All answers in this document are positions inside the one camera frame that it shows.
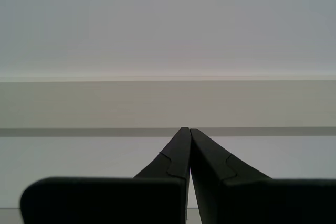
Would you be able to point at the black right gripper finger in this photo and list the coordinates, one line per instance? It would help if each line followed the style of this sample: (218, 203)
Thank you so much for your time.
(236, 200)
(147, 197)

